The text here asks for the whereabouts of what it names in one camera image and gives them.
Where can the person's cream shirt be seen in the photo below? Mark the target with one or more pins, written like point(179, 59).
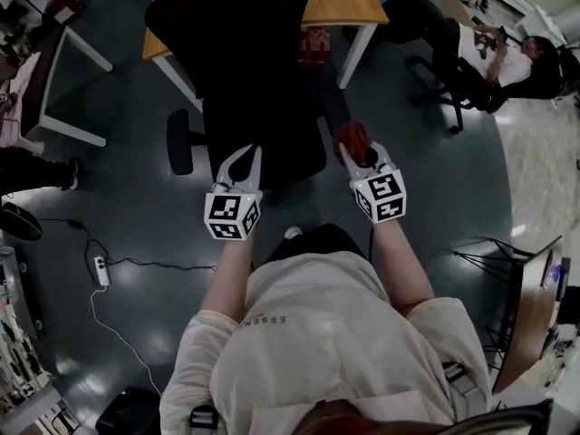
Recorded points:
point(317, 342)

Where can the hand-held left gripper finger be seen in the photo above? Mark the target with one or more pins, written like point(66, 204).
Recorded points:
point(257, 170)
point(229, 163)

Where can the white frame table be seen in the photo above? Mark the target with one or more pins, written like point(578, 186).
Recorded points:
point(50, 107)

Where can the cluttered white shelf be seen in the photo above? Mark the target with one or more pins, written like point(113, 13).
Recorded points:
point(18, 342)

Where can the brown wooden desk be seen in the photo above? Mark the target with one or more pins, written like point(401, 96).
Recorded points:
point(530, 315)

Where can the person's black trousers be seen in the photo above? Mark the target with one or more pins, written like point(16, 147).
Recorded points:
point(317, 240)

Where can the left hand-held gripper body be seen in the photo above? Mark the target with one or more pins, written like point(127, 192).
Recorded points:
point(226, 211)

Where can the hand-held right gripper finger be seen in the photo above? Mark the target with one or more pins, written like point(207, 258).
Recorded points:
point(381, 154)
point(349, 159)

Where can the black box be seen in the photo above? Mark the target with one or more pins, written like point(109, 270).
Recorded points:
point(129, 412)

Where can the black round fan base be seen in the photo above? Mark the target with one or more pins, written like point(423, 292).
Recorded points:
point(18, 220)

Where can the person's right forearm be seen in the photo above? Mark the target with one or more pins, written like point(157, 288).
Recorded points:
point(401, 265)

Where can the red patterned bag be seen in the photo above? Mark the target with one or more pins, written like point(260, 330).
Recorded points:
point(315, 45)

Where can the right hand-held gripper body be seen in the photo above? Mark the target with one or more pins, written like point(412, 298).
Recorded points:
point(383, 197)

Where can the red cloth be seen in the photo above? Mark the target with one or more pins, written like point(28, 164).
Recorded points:
point(352, 136)

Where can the person's left forearm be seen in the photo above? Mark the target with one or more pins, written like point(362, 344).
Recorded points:
point(229, 274)

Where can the white power strip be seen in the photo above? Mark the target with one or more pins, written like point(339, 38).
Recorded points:
point(101, 271)

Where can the person's white shoe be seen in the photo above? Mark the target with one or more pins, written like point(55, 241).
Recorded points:
point(293, 232)

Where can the black office chair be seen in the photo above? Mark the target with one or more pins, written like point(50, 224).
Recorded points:
point(254, 84)

